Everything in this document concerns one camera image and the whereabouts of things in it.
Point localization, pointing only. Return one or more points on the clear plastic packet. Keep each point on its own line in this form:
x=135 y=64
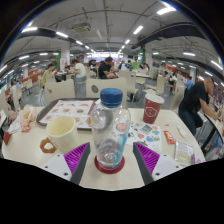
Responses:
x=184 y=152

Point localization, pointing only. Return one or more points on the person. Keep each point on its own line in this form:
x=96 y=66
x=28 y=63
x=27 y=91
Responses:
x=13 y=90
x=46 y=76
x=104 y=69
x=193 y=98
x=80 y=70

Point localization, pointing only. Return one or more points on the colourful printed paper leaflet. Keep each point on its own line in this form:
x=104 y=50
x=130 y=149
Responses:
x=146 y=135

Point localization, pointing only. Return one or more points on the red paper cup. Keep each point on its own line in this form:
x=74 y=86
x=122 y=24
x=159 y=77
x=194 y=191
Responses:
x=152 y=110

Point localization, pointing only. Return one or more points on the flat red box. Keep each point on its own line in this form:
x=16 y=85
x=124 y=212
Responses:
x=6 y=137

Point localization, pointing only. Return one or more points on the neighbouring cream table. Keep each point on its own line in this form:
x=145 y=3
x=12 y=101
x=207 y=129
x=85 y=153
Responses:
x=215 y=128

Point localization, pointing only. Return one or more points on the brown food tray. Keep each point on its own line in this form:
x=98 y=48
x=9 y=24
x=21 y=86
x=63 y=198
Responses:
x=68 y=110

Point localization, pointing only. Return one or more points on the clear plastic snack bag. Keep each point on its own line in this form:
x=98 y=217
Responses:
x=25 y=116

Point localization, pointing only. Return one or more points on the ceiling air conditioner unit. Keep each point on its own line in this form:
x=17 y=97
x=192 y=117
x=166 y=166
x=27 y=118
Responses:
x=81 y=27

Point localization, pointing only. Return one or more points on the clear bottle with blue cap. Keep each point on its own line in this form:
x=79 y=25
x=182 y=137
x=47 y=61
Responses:
x=110 y=133

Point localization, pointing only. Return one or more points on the beige chair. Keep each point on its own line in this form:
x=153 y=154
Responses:
x=60 y=91
x=110 y=85

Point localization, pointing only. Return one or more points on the ceiling lights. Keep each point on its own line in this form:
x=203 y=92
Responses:
x=165 y=10

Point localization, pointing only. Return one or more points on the small red sauce packet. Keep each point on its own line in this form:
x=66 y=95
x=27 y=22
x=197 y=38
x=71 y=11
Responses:
x=169 y=137

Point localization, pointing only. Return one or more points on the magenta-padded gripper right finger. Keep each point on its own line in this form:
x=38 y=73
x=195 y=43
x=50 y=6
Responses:
x=148 y=158

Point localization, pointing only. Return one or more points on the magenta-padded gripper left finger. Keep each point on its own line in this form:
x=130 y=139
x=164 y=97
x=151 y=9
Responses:
x=75 y=158

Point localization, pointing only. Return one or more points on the flat round red coaster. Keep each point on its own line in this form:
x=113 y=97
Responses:
x=110 y=171

